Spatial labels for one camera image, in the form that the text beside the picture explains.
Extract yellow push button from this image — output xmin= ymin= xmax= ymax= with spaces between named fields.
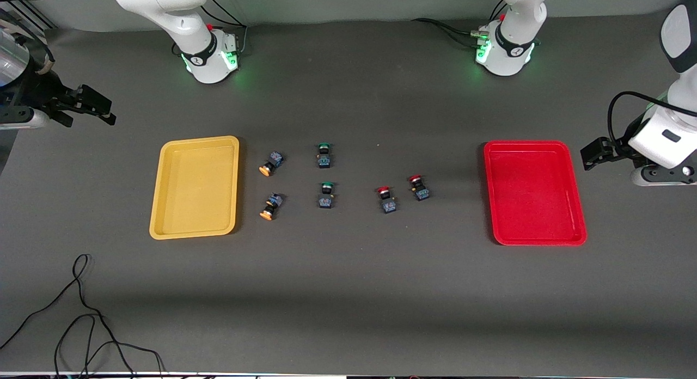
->
xmin=259 ymin=192 xmax=285 ymax=222
xmin=258 ymin=151 xmax=285 ymax=178

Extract red push button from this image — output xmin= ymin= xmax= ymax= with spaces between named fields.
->
xmin=376 ymin=186 xmax=399 ymax=215
xmin=408 ymin=174 xmax=431 ymax=201

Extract red plastic tray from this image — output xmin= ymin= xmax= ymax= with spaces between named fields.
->
xmin=483 ymin=140 xmax=588 ymax=247

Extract yellow plastic tray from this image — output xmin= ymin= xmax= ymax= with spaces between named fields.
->
xmin=149 ymin=135 xmax=241 ymax=241

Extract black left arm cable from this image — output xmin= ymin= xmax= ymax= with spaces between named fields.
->
xmin=607 ymin=91 xmax=697 ymax=146

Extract aluminium frame profile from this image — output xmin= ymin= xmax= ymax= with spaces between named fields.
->
xmin=0 ymin=0 xmax=58 ymax=32

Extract black right arm base cables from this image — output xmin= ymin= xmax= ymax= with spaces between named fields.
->
xmin=172 ymin=0 xmax=248 ymax=57

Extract black arm base cables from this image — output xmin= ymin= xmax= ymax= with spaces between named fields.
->
xmin=412 ymin=0 xmax=510 ymax=48
xmin=172 ymin=0 xmax=248 ymax=57

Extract thin black cable on table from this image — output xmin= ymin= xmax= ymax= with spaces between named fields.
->
xmin=0 ymin=253 xmax=166 ymax=379

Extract black left arm base cables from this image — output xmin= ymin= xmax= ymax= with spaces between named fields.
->
xmin=412 ymin=0 xmax=510 ymax=48

